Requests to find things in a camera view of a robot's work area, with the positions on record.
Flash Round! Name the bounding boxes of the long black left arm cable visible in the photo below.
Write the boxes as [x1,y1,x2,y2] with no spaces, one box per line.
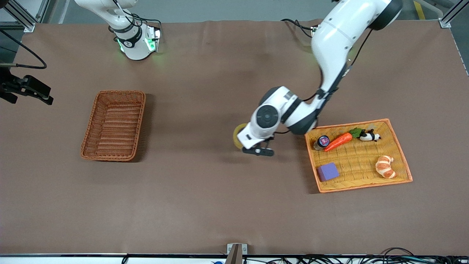
[300,29,373,104]

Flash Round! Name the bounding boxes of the brown wicker basket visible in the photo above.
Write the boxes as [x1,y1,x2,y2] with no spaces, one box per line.
[80,90,146,162]

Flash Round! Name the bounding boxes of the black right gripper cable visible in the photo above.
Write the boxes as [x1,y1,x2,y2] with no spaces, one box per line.
[0,29,48,70]

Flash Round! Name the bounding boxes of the black cable bundle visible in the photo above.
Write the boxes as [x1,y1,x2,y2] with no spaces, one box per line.
[242,253,469,264]

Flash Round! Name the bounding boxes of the black right arm base cable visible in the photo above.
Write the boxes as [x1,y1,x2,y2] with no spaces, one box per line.
[112,0,162,32]

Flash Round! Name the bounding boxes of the black white panda figurine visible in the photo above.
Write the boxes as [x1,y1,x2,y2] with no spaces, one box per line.
[359,129,381,142]

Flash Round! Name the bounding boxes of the toy croissant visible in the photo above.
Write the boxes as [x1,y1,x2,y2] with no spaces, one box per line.
[375,155,396,179]

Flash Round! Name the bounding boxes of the black looped cable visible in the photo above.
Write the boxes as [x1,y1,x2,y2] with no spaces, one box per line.
[380,247,415,258]

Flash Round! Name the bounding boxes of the orange yellow wicker basket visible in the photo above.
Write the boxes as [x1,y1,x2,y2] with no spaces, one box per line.
[303,118,413,193]

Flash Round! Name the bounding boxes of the brown table cover sheet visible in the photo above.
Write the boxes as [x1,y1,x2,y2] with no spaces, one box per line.
[0,19,469,256]

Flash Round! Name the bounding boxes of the clear yellowish tape roll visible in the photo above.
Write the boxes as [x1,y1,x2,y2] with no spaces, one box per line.
[233,123,251,150]

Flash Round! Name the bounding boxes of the black left arm base cable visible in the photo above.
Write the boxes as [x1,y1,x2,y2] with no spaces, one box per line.
[281,18,316,39]

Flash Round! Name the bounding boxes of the small jar with printed lid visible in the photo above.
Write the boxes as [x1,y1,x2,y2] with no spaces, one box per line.
[313,135,330,151]

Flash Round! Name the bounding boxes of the metal bracket with wooden post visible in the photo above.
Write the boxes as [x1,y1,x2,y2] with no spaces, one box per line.
[225,243,248,264]

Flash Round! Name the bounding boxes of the aluminium frame profile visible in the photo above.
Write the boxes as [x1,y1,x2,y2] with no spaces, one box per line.
[0,0,50,33]
[439,0,469,29]

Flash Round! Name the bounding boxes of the orange toy carrot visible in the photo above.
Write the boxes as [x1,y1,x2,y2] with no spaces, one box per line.
[324,127,364,152]

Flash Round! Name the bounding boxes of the purple foam block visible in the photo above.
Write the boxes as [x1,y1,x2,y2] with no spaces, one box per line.
[317,162,340,182]

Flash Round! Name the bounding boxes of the black arm base cable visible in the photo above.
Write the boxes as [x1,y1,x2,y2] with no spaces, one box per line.
[112,0,162,32]
[281,18,316,39]

